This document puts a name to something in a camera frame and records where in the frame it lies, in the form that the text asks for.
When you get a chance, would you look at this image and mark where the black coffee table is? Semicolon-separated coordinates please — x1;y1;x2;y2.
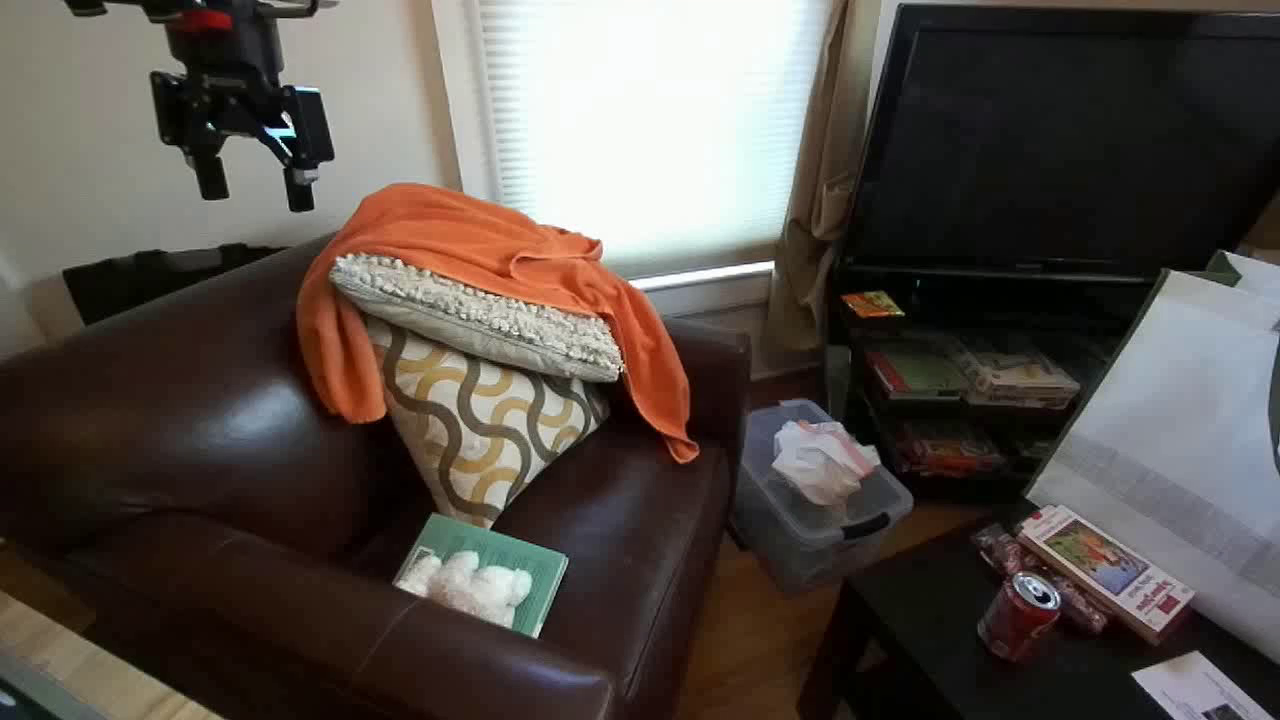
797;500;1280;720

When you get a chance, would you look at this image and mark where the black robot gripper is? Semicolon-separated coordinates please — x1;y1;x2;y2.
148;71;335;214

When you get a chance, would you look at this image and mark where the green book with white bears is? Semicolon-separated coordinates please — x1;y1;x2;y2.
392;513;567;638

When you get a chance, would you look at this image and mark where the red soda can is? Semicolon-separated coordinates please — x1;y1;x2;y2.
975;571;1061;666

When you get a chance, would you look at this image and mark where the yellow wave patterned pillow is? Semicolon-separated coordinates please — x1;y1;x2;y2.
370;319;609;528

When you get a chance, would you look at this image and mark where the black flat screen television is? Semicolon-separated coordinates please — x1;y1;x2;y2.
844;5;1280;281

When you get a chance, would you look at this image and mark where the clear plastic storage bin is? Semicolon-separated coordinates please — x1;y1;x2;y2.
734;399;913;593

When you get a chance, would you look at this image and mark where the beige curtain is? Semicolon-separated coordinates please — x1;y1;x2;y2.
765;0;885;353

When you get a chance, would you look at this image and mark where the black tv stand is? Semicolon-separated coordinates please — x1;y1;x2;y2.
828;267;1148;506

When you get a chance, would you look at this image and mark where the black box behind couch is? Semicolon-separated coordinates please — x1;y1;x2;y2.
66;245;273;325

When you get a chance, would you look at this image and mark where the dark brown leather couch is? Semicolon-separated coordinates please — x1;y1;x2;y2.
0;249;748;720

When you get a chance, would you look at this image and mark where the white paper sheet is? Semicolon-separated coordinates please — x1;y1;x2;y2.
1131;653;1278;720

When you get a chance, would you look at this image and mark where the colourful board game box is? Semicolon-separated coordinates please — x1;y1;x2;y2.
1015;506;1198;644

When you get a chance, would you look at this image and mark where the orange fleece blanket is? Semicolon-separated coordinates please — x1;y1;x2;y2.
291;183;702;464

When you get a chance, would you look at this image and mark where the white window blind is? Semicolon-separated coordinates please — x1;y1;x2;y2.
468;0;833;276

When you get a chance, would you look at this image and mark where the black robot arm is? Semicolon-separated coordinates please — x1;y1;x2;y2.
66;0;339;214

